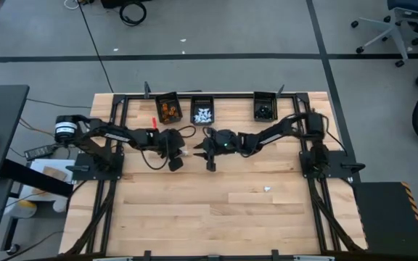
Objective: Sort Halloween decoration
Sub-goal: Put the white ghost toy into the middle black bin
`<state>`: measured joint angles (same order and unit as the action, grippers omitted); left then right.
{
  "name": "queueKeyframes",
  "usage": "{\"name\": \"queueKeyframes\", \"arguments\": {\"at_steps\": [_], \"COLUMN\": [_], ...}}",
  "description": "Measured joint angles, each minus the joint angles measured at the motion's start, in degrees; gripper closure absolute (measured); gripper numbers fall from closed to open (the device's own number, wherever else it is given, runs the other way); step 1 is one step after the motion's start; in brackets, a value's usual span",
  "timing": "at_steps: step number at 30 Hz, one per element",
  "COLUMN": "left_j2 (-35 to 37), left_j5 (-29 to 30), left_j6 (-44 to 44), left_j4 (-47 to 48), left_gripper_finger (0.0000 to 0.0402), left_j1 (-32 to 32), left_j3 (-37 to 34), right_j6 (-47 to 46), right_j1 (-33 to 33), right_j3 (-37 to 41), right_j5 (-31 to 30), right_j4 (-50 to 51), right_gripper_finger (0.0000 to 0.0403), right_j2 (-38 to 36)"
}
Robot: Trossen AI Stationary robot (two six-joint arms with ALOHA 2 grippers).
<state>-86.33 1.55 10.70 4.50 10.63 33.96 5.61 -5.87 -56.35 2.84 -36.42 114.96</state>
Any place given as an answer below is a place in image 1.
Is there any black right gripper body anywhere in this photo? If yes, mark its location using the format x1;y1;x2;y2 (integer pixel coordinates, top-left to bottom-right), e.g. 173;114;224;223
203;128;239;160

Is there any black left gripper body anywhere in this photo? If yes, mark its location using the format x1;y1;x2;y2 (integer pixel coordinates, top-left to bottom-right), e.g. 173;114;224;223
155;128;187;161

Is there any black slotted plastic basket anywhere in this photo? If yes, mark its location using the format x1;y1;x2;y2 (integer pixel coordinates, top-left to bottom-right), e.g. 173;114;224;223
155;91;184;125
189;95;216;126
253;91;279;123

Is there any white cup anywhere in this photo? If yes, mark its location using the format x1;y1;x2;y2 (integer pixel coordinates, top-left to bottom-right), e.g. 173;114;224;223
52;197;69;214

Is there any white sheet with cardboard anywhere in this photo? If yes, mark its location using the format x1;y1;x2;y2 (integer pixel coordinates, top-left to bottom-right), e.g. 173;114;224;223
23;158;76;204

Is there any black power adapter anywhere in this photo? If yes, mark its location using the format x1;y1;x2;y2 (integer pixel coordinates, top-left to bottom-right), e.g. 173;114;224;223
23;144;56;162

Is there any black desk support beam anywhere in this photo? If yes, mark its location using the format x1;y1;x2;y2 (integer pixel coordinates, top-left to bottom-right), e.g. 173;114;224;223
0;158;75;199

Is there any white jug yellow cap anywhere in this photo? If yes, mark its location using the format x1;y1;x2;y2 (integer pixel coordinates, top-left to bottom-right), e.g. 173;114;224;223
4;199;38;219

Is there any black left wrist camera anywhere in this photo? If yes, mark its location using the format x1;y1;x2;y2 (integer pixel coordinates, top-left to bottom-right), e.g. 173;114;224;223
168;157;185;173

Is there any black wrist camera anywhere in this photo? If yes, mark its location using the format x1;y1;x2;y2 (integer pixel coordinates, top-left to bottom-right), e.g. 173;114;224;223
205;156;218;173
168;157;185;173

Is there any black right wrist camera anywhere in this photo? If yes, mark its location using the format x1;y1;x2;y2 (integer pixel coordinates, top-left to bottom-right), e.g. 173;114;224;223
205;156;218;173

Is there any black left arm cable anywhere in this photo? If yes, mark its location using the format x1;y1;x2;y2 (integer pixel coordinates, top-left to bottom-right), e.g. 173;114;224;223
139;124;197;172

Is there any black aluminium table frame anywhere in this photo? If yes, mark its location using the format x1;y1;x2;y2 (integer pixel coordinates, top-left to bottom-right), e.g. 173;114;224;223
60;83;368;261

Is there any coiled black cable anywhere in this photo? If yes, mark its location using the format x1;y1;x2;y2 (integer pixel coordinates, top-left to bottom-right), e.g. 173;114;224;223
118;0;148;28

